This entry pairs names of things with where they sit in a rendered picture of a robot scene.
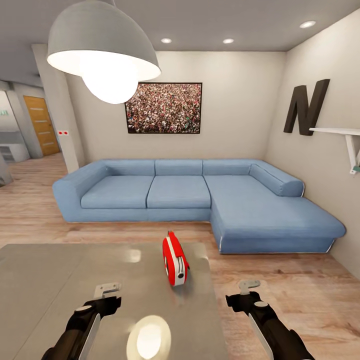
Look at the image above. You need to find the radio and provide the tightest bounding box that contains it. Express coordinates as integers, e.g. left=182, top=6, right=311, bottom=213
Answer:
left=162, top=232, right=190, bottom=286

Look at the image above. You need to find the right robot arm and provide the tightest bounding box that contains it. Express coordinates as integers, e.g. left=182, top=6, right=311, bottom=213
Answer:
left=225, top=278, right=315, bottom=360

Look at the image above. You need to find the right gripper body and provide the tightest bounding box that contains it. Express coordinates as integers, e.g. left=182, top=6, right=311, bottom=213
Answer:
left=229, top=291, right=260, bottom=315

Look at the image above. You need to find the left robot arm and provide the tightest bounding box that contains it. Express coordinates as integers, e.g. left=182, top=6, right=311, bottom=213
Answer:
left=41, top=283, right=122, bottom=360

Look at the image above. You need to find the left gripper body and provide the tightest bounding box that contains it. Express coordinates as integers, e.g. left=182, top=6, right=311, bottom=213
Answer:
left=84, top=296, right=118, bottom=319

